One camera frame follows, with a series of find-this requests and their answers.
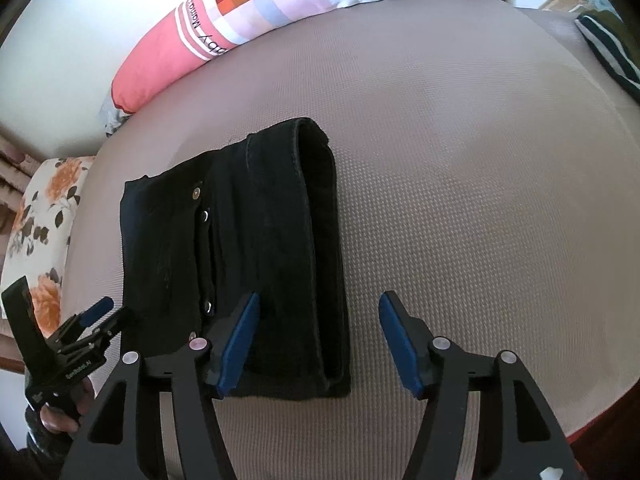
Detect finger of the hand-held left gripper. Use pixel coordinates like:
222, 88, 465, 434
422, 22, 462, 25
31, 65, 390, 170
76, 296, 116, 327
90, 307, 135, 343

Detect black pants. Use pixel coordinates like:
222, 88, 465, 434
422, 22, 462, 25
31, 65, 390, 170
120, 117, 352, 402

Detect wooden bed frame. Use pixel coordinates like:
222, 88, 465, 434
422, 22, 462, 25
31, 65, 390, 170
567, 385, 640, 480

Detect person's left hand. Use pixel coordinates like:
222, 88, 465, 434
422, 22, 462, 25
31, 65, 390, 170
39, 379, 97, 435

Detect beige woven bed mat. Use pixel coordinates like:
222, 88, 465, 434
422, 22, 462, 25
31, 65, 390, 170
60, 0, 640, 480

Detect pink checkered bolster pillow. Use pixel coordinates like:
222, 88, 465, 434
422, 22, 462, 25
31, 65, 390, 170
102, 0, 508, 136

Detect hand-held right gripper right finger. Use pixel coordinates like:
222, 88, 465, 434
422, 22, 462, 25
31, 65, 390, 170
378, 290, 585, 480

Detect dark striped garment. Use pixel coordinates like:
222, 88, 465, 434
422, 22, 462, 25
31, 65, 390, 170
575, 10, 640, 92

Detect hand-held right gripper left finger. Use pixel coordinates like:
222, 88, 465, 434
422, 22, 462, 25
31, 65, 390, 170
60, 291, 262, 480

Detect floral pillow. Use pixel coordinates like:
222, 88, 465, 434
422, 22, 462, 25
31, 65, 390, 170
0, 156, 97, 356

